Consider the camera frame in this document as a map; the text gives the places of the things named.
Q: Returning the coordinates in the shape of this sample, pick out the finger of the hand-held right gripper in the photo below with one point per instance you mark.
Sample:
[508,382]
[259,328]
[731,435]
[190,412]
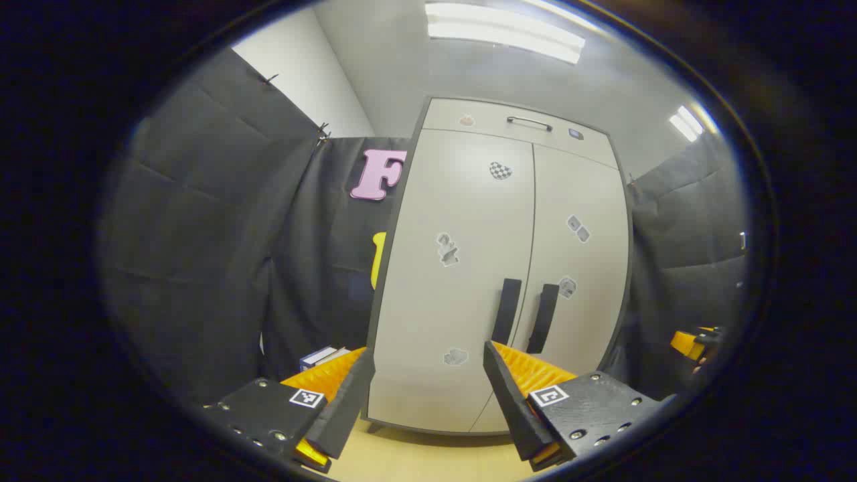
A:
[688,343]

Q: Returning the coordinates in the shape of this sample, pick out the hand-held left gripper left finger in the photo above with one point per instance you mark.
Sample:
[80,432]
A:
[348,410]

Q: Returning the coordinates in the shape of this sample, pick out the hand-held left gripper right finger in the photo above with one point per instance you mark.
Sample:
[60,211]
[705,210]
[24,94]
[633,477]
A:
[512,410]

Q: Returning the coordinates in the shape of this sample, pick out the grey double-door shoe cabinet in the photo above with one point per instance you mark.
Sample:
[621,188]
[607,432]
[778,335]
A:
[408,161]

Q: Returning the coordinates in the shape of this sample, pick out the blue and white books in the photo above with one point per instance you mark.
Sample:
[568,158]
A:
[318,357]

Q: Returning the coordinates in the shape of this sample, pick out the small ceiling light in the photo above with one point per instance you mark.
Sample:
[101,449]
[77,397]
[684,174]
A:
[686,124]

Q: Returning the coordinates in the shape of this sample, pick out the black backdrop cloth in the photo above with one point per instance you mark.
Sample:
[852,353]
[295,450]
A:
[214,234]

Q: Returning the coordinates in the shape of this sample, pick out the long ceiling light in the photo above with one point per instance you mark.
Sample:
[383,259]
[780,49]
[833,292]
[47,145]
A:
[502,30]

